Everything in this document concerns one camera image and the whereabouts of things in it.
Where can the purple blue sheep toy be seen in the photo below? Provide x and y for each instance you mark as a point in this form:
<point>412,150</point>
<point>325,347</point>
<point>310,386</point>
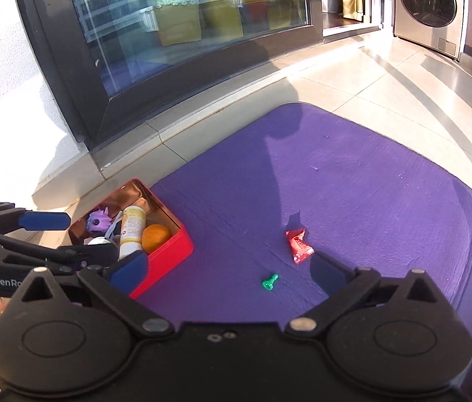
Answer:
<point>99,220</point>

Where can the black framed glass door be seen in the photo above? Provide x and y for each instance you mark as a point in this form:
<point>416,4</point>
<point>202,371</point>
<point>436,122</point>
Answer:
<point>93,104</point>

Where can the red candy wrapper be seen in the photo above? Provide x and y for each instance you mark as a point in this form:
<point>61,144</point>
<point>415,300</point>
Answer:
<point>298,245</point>

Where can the white yellow label bottle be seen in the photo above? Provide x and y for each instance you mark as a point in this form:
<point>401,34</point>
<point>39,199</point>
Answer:
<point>132,230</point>

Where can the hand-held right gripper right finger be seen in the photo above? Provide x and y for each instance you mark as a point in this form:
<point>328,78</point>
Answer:
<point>333,276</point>

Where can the green chess pawn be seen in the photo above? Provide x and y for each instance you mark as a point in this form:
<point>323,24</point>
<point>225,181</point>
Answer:
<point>268,283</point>

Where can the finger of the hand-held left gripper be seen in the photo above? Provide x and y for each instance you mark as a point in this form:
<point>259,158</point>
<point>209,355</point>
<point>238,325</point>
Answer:
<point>93,253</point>
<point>45,220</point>

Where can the red metal tin box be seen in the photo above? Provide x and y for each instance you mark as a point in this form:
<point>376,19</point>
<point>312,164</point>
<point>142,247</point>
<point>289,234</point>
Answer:
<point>164,259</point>

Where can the purple mat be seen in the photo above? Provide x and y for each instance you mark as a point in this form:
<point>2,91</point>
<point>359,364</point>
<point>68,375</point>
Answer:
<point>344,176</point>

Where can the orange fruit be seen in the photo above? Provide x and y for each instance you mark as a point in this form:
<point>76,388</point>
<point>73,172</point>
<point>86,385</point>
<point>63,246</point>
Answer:
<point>156,238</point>

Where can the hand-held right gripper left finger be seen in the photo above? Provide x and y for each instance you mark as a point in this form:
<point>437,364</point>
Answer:
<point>129,270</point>

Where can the silver washing machine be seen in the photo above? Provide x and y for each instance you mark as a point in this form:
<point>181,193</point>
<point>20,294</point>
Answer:
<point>428,4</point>

